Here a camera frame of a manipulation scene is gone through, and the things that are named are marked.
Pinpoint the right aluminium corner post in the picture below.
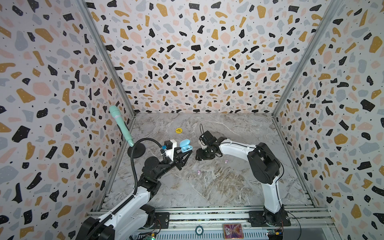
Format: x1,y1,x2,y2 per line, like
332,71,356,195
273,0,344,118

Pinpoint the aluminium corner post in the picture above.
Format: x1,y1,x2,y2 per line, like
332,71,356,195
273,0,344,118
75,0,135,118

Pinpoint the mint green microphone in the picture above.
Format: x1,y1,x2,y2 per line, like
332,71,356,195
109,106,134,147

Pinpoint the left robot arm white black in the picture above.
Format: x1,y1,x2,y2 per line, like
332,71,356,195
76,147,193,240

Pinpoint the left aluminium corner post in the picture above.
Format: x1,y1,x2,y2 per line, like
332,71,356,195
75,0,135,118

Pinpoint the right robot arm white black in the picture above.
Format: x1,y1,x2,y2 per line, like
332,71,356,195
196,136,285,226

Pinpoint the round white badge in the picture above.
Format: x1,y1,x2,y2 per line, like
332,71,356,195
195,226,204,236

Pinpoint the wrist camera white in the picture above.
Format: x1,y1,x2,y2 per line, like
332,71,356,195
199,131,217,148
163,140,177,161

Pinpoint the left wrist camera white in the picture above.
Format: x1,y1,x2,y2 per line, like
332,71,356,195
163,140,177,161

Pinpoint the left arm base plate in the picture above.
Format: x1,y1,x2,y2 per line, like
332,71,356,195
134,212,170,231

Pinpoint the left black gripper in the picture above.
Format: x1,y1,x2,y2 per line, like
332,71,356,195
155,146,192,182

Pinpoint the black round microphone stand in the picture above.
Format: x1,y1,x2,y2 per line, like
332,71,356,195
127,143,146,159

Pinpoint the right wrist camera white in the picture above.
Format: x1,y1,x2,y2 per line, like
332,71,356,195
199,131,217,148

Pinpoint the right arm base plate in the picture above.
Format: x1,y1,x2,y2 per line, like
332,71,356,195
248,209,291,227

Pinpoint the blue earbud case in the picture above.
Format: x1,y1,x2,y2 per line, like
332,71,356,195
180,139,193,153

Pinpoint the pink square card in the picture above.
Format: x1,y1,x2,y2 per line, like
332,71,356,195
223,224,244,240

